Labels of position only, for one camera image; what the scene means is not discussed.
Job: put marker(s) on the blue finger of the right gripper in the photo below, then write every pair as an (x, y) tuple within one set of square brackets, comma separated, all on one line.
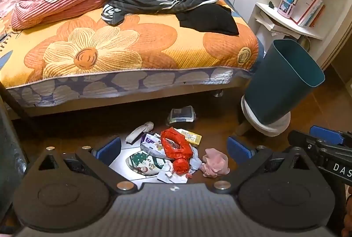
[(327, 135)]

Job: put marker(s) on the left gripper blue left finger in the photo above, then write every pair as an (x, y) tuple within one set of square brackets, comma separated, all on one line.
[(107, 152)]

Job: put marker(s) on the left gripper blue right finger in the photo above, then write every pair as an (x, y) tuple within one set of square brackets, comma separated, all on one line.
[(238, 151)]

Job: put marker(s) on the pink mesh net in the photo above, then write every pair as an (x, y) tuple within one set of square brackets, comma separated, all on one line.
[(214, 164)]

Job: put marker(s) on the christmas tree fabric bag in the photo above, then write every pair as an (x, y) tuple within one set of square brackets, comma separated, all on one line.
[(144, 164)]

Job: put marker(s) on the purple white snack bag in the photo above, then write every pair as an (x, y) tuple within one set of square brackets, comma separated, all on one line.
[(152, 145)]

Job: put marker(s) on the red plastic bag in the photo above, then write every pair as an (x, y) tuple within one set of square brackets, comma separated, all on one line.
[(178, 149)]

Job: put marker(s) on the dark teal trash bin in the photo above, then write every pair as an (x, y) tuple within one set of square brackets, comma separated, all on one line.
[(286, 75)]

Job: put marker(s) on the yellow snack wrapper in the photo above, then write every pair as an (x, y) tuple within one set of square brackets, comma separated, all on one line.
[(193, 138)]

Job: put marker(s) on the metal bed leg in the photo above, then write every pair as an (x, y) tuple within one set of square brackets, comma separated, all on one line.
[(218, 93)]

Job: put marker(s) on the tissue pack wrapper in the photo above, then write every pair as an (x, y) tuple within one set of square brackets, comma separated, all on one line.
[(182, 115)]

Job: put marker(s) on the bed with floral orange cover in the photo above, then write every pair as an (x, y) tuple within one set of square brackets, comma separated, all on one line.
[(84, 63)]

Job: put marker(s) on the stack of papers under shelf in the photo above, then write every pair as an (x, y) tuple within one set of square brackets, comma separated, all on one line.
[(273, 26)]

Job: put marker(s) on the row of books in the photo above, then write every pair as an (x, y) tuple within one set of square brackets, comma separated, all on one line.
[(303, 10)]

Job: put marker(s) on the black garment on bed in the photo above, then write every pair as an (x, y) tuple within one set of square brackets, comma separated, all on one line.
[(211, 18)]

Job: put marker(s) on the white corner shelf unit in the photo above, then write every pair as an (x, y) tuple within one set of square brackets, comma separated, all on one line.
[(319, 25)]

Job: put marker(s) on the pink pen holder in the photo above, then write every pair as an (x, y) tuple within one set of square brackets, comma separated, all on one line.
[(285, 9)]

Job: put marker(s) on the pink striped blanket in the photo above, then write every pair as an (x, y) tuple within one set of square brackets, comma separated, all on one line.
[(29, 13)]

